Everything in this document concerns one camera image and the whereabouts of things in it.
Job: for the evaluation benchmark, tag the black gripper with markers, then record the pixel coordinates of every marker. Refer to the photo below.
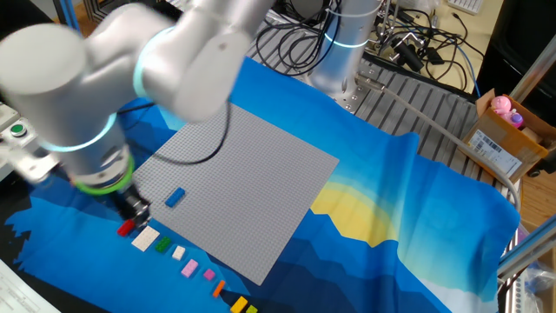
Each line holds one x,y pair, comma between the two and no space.
126,199

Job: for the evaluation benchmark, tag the red Lego brick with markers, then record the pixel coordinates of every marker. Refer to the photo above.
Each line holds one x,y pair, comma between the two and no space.
125,228

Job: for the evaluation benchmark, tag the blue Lego brick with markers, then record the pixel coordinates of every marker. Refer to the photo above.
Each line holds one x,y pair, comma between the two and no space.
175,197

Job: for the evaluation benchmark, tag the gray Lego baseplate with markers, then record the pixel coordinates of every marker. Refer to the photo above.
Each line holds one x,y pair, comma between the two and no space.
260,187

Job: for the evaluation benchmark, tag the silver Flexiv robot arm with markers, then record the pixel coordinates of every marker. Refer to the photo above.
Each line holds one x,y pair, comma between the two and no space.
43,78

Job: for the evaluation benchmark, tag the large white Lego plate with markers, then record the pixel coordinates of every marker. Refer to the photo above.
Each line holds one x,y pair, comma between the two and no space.
145,238

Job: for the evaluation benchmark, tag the small white Lego brick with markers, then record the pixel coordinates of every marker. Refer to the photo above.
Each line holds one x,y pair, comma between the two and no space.
178,253

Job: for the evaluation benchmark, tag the light pink Lego brick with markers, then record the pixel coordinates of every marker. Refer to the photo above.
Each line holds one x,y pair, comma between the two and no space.
189,268

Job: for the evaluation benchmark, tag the small magenta Lego brick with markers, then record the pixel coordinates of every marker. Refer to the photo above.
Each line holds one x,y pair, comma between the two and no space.
209,275

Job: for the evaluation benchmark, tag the orange Lego brick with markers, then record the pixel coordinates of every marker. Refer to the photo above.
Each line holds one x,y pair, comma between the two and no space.
218,288

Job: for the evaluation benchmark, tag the yellow Lego brick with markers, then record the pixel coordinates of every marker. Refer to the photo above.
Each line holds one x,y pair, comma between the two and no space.
239,305

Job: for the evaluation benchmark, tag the lime green Lego brick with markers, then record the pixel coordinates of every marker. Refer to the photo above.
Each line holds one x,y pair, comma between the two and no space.
251,309

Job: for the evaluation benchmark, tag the printed white paper sheet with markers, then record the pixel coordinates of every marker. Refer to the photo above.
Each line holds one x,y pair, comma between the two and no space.
17,295

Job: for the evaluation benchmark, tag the white box green button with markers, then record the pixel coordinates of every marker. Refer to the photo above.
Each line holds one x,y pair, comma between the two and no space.
17,129

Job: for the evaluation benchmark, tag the white box red button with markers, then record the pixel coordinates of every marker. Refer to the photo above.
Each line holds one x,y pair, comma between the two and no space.
5,115

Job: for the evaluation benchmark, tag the blue landscape print cloth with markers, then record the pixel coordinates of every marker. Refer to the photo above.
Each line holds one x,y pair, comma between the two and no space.
369,195

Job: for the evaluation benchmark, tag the open cardboard box with label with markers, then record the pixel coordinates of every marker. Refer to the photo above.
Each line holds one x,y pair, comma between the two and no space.
499,135

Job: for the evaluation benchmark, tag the pink pig toy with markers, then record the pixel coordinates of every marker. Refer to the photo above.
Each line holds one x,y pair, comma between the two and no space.
501,104

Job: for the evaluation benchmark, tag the white keyboard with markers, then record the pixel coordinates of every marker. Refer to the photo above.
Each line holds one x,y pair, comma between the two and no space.
467,5

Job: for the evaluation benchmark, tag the purple toy bottle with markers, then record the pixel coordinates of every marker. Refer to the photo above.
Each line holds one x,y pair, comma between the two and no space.
516,119

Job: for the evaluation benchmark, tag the clear plastic bag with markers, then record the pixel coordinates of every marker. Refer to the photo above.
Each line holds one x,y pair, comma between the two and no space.
540,282

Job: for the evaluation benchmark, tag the black cabinet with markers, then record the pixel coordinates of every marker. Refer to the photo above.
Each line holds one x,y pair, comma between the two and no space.
521,35

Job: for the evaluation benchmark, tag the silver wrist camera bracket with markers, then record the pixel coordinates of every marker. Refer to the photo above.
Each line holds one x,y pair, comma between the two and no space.
30,163

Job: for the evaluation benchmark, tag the aluminium frame post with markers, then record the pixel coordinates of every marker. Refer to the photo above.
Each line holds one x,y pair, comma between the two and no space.
69,13
536,65

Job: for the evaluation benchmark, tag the aluminium frame rail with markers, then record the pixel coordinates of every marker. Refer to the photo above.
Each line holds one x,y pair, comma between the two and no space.
527,248

